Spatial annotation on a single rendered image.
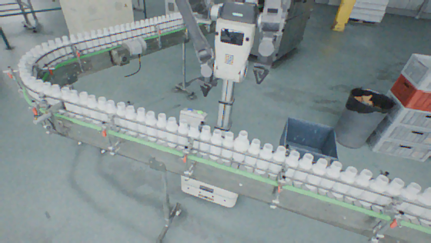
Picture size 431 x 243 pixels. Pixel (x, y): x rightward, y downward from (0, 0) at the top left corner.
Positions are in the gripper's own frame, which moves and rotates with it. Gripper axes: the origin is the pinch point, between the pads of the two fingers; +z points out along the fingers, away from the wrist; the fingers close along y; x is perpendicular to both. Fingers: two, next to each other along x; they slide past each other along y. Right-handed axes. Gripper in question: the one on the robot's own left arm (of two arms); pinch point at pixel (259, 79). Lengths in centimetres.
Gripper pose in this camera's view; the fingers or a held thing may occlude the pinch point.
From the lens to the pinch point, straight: 104.6
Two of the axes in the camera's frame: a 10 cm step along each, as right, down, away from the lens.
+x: -9.4, -2.6, 2.1
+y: 3.2, -5.6, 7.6
